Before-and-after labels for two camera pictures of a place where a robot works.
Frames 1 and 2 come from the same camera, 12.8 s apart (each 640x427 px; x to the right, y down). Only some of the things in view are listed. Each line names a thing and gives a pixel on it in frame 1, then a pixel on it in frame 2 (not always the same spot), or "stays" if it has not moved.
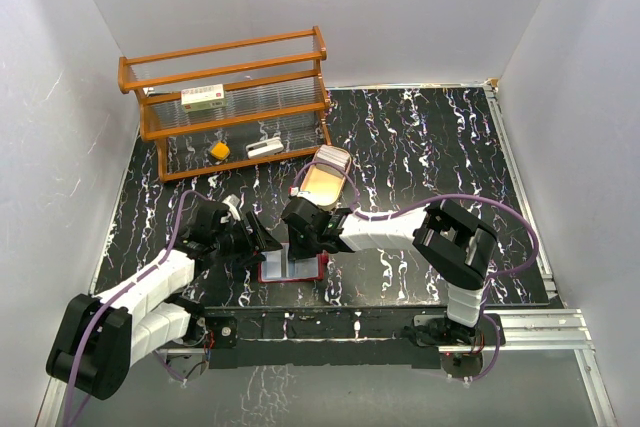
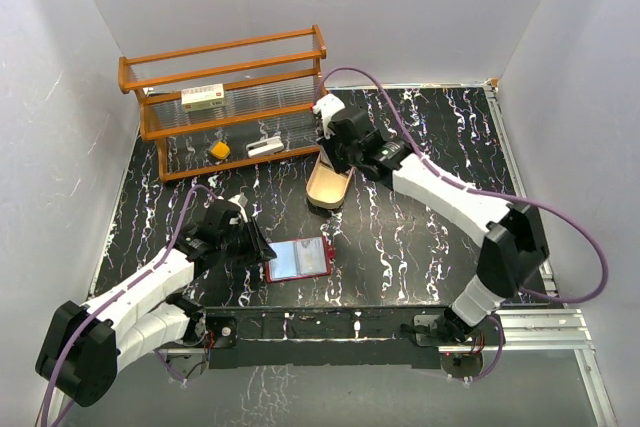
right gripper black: [297, 253] -> [337, 166]
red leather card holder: [275, 266] stays
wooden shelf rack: [222, 104] stays
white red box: [203, 97] stays
